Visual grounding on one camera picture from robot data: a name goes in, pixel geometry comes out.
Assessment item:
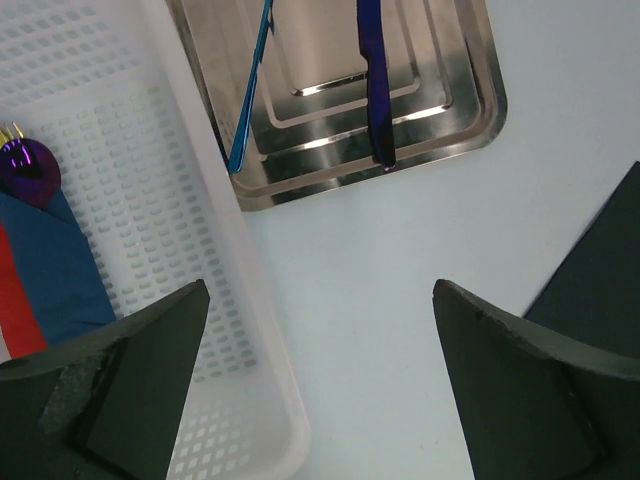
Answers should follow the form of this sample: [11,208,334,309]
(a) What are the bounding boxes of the stainless steel tray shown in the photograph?
[169,1,507,212]

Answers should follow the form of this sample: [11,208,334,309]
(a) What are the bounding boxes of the black paper napkin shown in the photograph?
[525,163,640,357]

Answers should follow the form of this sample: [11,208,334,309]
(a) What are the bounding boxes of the red rolled napkin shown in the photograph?
[0,228,48,363]

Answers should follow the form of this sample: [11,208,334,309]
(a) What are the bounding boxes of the blue rolled napkin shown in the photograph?
[1,191,116,348]

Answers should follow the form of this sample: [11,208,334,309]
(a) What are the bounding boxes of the gold metal fork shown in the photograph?
[0,122,25,148]

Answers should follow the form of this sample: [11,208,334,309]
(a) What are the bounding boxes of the blue metal fork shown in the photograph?
[226,0,274,174]

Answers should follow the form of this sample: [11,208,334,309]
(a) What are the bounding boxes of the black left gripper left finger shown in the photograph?
[1,280,210,479]

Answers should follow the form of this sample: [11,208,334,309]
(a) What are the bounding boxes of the white perforated plastic basket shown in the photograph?
[1,1,311,479]

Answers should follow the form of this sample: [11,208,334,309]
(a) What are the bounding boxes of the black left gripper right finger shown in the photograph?
[433,279,639,479]

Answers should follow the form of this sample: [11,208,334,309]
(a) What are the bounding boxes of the purple blue metal knife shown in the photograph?
[356,0,396,170]

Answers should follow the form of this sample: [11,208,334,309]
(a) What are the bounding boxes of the purple metal spoon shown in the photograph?
[1,138,61,209]

